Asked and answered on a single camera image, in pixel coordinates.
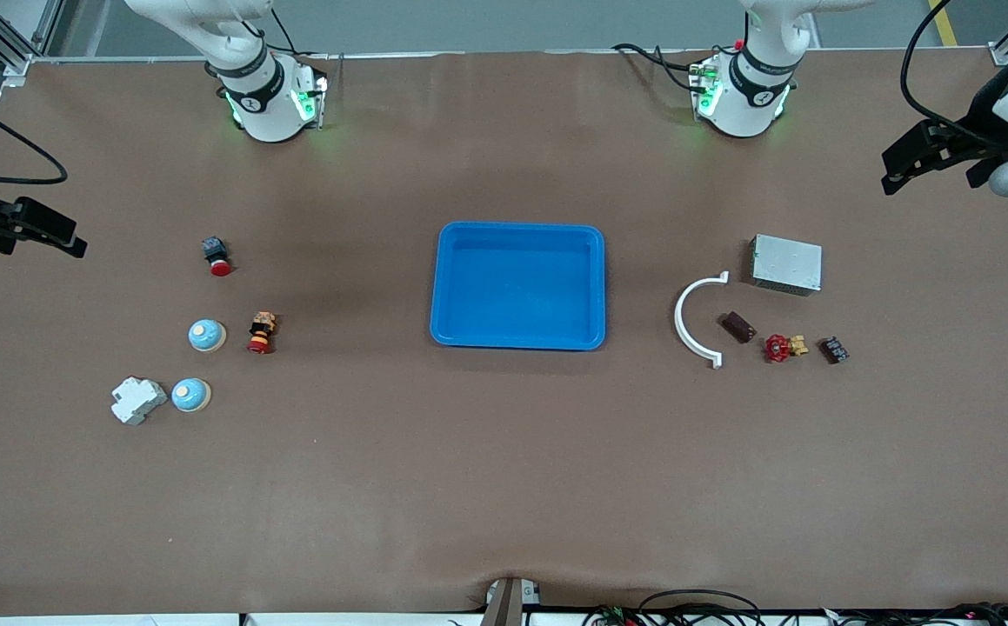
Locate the blue desk bell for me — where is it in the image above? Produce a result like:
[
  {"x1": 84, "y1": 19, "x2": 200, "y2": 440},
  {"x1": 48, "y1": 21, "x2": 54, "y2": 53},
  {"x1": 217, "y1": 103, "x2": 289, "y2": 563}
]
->
[
  {"x1": 171, "y1": 377, "x2": 212, "y2": 414},
  {"x1": 188, "y1": 318, "x2": 228, "y2": 354}
]

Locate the blue plastic tray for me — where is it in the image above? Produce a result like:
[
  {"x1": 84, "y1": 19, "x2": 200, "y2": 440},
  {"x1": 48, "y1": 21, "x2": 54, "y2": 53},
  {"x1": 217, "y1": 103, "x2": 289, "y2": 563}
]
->
[{"x1": 430, "y1": 222, "x2": 607, "y2": 351}]

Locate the grey metal power supply box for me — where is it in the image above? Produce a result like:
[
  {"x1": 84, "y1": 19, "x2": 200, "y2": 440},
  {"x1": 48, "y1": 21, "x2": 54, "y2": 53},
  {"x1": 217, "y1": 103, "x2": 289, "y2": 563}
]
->
[{"x1": 749, "y1": 233, "x2": 824, "y2": 297}]

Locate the red emergency stop button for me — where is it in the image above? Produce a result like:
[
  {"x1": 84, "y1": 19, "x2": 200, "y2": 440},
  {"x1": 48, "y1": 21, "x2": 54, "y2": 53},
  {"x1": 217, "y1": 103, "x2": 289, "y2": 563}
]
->
[{"x1": 201, "y1": 236, "x2": 234, "y2": 278}]

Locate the white circuit breaker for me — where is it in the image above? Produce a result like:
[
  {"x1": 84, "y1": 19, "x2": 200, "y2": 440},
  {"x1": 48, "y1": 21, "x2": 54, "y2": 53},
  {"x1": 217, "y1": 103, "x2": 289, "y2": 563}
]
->
[{"x1": 110, "y1": 376, "x2": 168, "y2": 426}]

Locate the white curved pipe clamp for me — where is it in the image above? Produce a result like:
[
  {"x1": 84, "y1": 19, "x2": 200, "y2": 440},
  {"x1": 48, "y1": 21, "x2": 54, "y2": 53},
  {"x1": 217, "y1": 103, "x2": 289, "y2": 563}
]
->
[{"x1": 673, "y1": 270, "x2": 731, "y2": 370}]

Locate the brown table cover sheet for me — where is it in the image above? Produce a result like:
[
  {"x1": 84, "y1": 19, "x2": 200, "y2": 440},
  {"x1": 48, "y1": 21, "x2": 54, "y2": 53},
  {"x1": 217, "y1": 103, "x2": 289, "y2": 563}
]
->
[{"x1": 0, "y1": 48, "x2": 1008, "y2": 618}]

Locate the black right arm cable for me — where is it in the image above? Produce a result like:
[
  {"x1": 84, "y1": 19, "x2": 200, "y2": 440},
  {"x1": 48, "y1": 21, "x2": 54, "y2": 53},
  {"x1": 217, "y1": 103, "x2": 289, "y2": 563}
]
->
[{"x1": 0, "y1": 85, "x2": 68, "y2": 185}]

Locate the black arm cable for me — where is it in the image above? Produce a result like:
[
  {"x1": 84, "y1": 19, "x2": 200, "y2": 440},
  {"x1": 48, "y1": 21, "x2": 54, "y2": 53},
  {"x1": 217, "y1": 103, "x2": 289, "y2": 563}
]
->
[
  {"x1": 0, "y1": 85, "x2": 68, "y2": 185},
  {"x1": 899, "y1": 0, "x2": 1005, "y2": 149}
]

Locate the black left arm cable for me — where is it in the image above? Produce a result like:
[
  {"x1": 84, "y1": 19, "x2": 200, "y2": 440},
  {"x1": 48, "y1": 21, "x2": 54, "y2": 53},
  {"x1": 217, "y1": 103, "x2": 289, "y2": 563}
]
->
[{"x1": 899, "y1": 0, "x2": 1005, "y2": 149}]

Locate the red handle brass valve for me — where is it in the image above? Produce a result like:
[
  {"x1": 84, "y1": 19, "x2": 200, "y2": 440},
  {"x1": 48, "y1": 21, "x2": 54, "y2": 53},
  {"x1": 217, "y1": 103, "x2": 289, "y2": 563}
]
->
[{"x1": 763, "y1": 334, "x2": 810, "y2": 363}]

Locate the red yellow push button switch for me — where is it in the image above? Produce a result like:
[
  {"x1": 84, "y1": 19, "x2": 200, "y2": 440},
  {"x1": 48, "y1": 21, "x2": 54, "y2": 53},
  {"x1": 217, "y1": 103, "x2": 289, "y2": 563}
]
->
[{"x1": 247, "y1": 311, "x2": 277, "y2": 356}]

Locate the black left base cable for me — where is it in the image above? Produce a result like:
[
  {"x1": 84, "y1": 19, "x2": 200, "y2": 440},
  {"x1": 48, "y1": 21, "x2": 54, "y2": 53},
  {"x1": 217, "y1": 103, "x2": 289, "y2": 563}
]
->
[{"x1": 611, "y1": 42, "x2": 713, "y2": 93}]

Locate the black base cable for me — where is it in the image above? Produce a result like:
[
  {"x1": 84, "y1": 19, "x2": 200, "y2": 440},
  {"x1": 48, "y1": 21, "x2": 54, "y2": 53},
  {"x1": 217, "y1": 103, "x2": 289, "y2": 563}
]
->
[
  {"x1": 611, "y1": 42, "x2": 713, "y2": 93},
  {"x1": 267, "y1": 7, "x2": 332, "y2": 62}
]

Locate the black right base cable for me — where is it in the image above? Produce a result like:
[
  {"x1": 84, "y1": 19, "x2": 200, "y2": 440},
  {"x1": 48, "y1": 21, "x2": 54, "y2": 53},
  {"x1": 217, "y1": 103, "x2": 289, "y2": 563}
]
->
[{"x1": 267, "y1": 7, "x2": 332, "y2": 62}]

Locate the black cable bundle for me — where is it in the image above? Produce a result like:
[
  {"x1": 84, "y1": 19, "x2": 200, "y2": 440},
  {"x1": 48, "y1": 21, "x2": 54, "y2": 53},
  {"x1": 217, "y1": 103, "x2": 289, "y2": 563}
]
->
[{"x1": 580, "y1": 589, "x2": 1008, "y2": 626}]

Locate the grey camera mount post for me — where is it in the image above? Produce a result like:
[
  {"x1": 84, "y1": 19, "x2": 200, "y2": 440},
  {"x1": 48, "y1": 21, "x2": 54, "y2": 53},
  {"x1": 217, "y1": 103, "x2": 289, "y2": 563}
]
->
[{"x1": 479, "y1": 577, "x2": 542, "y2": 626}]

